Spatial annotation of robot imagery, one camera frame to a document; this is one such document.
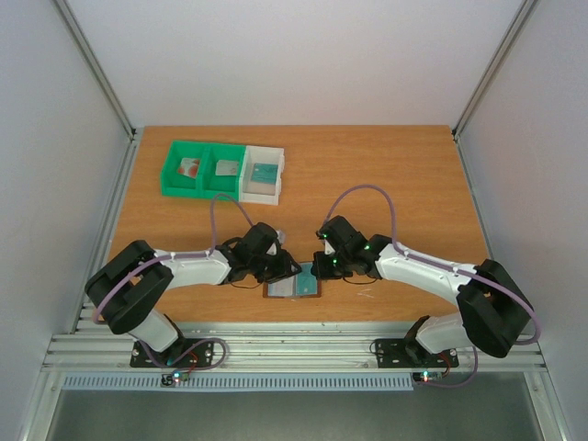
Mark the teal credit card with chip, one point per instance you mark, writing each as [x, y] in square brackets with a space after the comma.
[305, 282]

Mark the white card red circles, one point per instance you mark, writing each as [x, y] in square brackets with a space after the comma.
[188, 167]

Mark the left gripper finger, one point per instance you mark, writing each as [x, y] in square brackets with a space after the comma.
[293, 268]
[276, 277]

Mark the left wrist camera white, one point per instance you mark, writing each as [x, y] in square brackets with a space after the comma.
[281, 238]

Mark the brown leather card holder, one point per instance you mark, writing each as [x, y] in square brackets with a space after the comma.
[285, 289]

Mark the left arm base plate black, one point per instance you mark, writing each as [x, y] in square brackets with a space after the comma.
[185, 353]

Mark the aluminium corner post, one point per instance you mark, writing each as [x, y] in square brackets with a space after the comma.
[513, 31]
[69, 19]

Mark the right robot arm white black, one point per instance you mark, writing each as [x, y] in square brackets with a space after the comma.
[492, 310]

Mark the green two-compartment bin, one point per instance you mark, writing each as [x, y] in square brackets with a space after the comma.
[206, 185]

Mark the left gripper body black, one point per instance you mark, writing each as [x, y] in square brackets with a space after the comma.
[265, 269]

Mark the left controller board with LEDs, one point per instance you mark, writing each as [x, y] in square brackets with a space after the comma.
[177, 378]

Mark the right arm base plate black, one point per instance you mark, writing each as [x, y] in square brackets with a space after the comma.
[402, 353]

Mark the teal card in bin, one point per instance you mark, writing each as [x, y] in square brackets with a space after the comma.
[264, 173]

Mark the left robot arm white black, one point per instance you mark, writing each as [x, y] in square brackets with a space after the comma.
[126, 290]

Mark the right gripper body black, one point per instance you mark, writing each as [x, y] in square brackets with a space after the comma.
[327, 267]

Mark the aluminium rail frame front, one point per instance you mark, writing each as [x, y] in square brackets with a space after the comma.
[253, 346]

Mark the left aluminium corner post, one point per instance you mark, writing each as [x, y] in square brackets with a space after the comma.
[69, 19]

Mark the white plastic bin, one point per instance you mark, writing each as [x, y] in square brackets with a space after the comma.
[258, 193]

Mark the right controller board with LEDs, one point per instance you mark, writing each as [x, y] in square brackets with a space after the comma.
[428, 376]

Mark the grey card in bin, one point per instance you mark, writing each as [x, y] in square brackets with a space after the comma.
[227, 168]

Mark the controller board with leds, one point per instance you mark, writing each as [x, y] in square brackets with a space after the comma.
[177, 378]
[428, 376]

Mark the grey slotted cable duct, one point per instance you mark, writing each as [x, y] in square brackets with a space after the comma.
[239, 382]

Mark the right aluminium corner post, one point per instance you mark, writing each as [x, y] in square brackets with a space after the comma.
[513, 31]

